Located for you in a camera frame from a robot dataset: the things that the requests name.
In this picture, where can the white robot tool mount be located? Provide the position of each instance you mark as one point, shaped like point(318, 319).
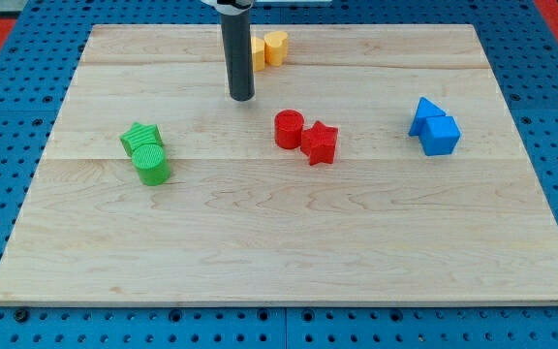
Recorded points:
point(229, 5)

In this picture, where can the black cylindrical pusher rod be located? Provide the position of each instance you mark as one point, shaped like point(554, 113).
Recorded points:
point(236, 37)

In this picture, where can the yellow hexagon block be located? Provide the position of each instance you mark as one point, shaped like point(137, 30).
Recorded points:
point(258, 53)

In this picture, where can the yellow heart block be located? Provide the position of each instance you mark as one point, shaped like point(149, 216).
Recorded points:
point(276, 47)

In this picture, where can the red cylinder block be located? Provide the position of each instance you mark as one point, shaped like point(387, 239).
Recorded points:
point(288, 125)

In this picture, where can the red star block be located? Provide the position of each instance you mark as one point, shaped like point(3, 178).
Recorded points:
point(319, 142)

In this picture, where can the green star block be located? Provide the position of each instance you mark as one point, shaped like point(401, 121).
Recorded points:
point(139, 135)

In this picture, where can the green cylinder block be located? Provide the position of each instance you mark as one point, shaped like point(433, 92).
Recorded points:
point(151, 164)

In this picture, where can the wooden board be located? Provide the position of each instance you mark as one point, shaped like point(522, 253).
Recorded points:
point(244, 222)

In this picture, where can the blue triangle block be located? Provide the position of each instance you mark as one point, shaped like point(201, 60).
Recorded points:
point(425, 109)

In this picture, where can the blue cube block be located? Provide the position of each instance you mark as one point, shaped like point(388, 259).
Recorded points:
point(439, 135)

